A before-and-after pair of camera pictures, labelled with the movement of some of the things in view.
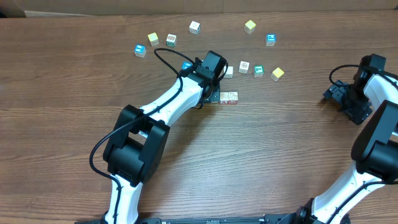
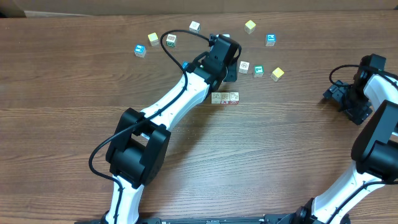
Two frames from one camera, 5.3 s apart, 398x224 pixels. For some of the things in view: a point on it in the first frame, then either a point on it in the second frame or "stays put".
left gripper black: [215, 94] to [231, 74]
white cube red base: [224, 98] stays put
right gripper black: [359, 114] stays put
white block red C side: [232, 98] stays put
